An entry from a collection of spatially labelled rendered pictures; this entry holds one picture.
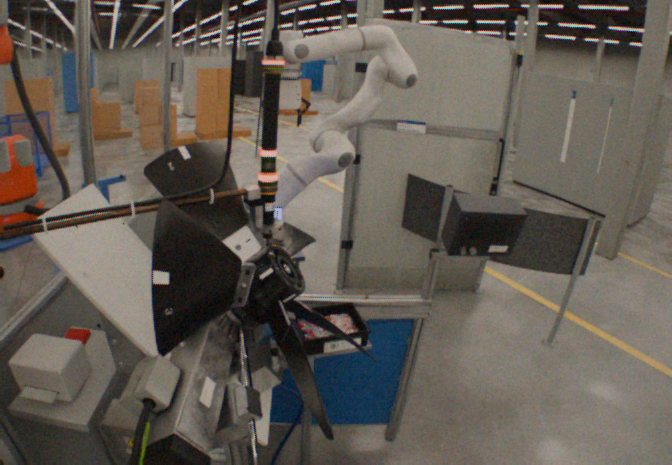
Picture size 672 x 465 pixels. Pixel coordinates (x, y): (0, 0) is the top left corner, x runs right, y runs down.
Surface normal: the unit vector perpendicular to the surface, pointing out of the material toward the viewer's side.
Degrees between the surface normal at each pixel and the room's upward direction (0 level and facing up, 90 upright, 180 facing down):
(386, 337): 90
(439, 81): 89
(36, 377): 90
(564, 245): 90
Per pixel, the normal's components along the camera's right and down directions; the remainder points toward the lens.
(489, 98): 0.05, 0.36
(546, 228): -0.31, 0.32
